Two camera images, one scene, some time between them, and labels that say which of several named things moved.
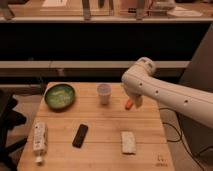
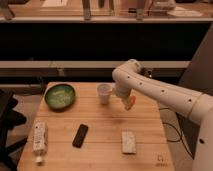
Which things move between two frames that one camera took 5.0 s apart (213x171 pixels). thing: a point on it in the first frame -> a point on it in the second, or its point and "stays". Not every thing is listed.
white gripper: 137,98 -> 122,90
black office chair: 9,118 stays
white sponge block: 128,142 stays
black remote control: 80,135 stays
